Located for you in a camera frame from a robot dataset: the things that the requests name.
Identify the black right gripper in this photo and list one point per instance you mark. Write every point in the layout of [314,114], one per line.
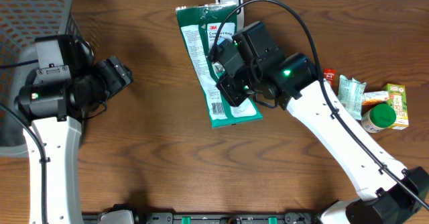
[230,83]

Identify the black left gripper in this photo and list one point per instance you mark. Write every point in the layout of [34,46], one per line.
[116,79]

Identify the green white package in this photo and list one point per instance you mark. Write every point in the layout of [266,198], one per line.
[198,26]

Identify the red Nescafe coffee stick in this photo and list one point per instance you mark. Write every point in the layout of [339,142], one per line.
[329,75]

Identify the light blue wipes pack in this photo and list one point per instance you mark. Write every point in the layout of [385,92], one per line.
[350,94]

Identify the orange snack packet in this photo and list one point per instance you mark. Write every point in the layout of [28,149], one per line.
[373,98]

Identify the green lid jar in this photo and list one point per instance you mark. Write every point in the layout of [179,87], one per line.
[378,118]

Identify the green tea carton box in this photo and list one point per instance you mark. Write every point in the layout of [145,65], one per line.
[397,101]

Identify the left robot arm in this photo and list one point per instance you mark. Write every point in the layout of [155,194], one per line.
[55,111]

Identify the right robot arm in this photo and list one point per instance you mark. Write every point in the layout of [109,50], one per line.
[387,191]

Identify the grey plastic mesh basket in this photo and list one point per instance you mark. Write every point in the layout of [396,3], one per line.
[22,21]

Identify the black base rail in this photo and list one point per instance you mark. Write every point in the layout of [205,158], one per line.
[279,218]

